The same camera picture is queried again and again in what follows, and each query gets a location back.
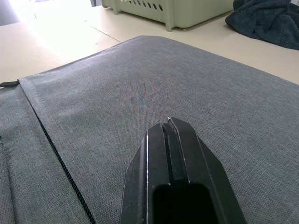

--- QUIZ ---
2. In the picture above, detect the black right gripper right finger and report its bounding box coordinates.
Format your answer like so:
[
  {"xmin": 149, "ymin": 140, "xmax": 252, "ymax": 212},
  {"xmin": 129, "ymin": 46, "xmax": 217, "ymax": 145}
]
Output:
[{"xmin": 163, "ymin": 117, "xmax": 248, "ymax": 224}]

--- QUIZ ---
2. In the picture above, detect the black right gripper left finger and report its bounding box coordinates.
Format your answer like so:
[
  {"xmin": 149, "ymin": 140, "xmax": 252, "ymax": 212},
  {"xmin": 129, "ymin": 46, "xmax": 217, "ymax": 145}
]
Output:
[{"xmin": 119, "ymin": 124, "xmax": 173, "ymax": 224}]

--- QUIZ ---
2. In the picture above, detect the grey fabric laptop bag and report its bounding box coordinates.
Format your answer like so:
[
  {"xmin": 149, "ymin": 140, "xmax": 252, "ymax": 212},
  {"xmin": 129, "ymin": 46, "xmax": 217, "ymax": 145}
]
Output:
[{"xmin": 0, "ymin": 35, "xmax": 299, "ymax": 224}]

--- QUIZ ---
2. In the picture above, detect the pale green plastic basket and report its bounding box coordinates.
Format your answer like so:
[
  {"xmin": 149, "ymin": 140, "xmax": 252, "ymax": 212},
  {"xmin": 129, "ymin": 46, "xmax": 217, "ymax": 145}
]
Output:
[{"xmin": 101, "ymin": 0, "xmax": 235, "ymax": 32}]

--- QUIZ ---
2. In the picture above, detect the dark blue towel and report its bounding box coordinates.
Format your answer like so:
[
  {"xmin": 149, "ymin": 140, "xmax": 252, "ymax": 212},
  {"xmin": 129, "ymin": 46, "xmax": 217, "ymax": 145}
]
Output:
[{"xmin": 225, "ymin": 0, "xmax": 299, "ymax": 50}]

